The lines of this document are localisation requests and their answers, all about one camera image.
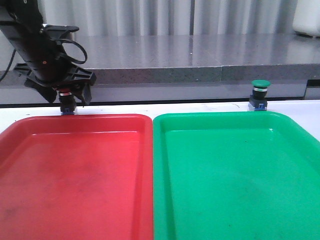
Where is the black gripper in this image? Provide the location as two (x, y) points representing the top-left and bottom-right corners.
(13, 24), (97, 106)

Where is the red mushroom push button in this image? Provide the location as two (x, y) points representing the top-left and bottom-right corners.
(58, 89), (77, 116)

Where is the green mushroom push button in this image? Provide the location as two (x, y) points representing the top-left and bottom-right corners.
(248, 79), (271, 111)

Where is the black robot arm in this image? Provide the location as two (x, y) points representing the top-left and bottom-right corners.
(0, 0), (97, 105)

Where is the grey stone counter ledge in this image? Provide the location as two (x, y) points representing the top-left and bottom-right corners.
(0, 33), (320, 105)

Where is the red plastic tray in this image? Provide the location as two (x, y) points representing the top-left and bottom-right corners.
(0, 114), (154, 240)

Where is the green plastic tray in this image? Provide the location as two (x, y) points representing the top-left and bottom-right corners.
(153, 111), (320, 240)

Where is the white container on counter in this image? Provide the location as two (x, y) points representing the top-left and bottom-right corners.
(292, 0), (320, 37)

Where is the black cable loop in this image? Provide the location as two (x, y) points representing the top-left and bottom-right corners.
(59, 38), (88, 66)

